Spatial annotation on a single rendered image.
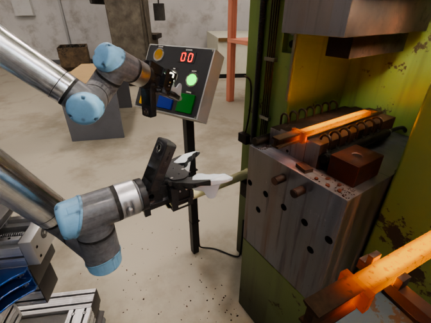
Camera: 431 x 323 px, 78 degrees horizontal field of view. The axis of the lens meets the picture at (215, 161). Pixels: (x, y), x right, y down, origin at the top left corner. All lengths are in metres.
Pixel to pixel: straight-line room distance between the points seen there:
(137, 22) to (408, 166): 5.09
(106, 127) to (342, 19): 2.92
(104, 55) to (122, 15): 4.80
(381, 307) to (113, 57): 0.89
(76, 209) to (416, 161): 0.80
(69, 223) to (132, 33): 5.14
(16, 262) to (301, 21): 1.03
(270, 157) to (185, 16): 7.77
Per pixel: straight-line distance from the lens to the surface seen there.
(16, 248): 0.94
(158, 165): 0.56
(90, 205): 0.55
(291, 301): 1.14
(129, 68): 0.80
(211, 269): 1.68
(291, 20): 0.84
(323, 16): 0.78
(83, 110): 0.68
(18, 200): 0.62
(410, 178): 0.88
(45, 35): 9.19
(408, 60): 1.20
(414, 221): 0.93
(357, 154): 0.83
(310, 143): 0.83
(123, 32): 5.61
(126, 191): 0.56
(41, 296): 1.09
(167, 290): 1.63
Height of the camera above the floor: 1.32
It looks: 30 degrees down
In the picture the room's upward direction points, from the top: straight up
